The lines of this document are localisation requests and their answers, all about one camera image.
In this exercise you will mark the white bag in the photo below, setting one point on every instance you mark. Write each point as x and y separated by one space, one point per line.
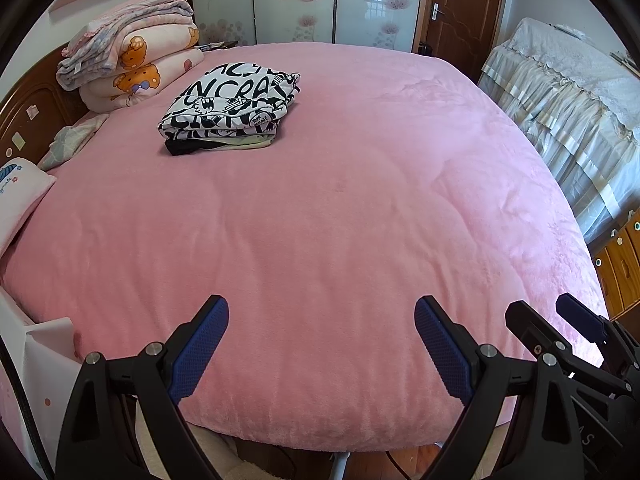
45 355

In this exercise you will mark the wooden headboard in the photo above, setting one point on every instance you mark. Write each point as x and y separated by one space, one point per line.
30 115

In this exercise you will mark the pink bed blanket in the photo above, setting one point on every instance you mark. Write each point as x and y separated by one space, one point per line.
325 210

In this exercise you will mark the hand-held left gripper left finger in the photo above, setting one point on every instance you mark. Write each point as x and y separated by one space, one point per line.
200 350

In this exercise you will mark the stack of folded cartoon quilts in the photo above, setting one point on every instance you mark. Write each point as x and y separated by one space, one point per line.
115 30

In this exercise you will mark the floral glass wardrobe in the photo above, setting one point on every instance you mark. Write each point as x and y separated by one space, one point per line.
300 5

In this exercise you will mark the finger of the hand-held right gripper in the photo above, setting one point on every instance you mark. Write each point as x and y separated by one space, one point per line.
582 317
540 332

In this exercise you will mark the small pale patterned cloth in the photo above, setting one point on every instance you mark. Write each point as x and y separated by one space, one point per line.
67 142

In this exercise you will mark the black and white printed jacket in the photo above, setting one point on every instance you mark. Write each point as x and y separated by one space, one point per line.
225 100

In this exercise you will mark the wooden drawer cabinet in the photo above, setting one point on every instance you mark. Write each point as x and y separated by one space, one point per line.
622 265

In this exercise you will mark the brown wooden door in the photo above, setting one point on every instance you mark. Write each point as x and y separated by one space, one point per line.
465 20

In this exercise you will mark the dark bedside table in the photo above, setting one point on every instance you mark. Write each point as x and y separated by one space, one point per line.
217 46

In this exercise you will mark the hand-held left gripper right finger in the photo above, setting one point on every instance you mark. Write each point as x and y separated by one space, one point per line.
442 350

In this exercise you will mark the white lace covered furniture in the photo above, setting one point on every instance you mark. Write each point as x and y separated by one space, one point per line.
565 110

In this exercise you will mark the white pillow blue print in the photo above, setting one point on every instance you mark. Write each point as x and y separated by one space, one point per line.
20 195

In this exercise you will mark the pale green garment black trim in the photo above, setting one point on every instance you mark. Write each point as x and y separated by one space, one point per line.
242 144

